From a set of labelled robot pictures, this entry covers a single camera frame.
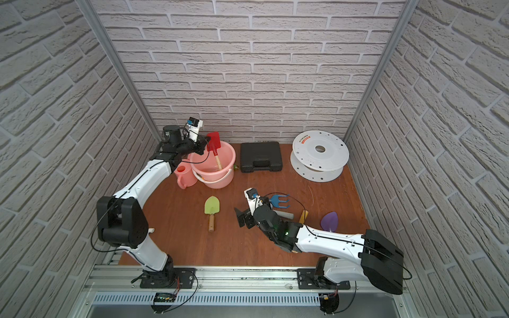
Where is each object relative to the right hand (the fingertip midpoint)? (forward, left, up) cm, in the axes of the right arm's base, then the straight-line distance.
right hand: (247, 203), depth 77 cm
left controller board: (-28, +33, -17) cm, 46 cm away
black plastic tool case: (+35, -7, -12) cm, 38 cm away
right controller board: (-33, -29, -19) cm, 48 cm away
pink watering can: (+19, +30, -5) cm, 35 cm away
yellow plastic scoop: (0, -25, -15) cm, 29 cm away
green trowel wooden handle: (+7, +18, -15) cm, 25 cm away
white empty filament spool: (+29, -38, -7) cm, 48 cm away
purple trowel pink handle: (-4, -37, -15) cm, 40 cm away
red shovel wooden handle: (+22, +13, +1) cm, 26 cm away
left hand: (+30, +20, +12) cm, 38 cm away
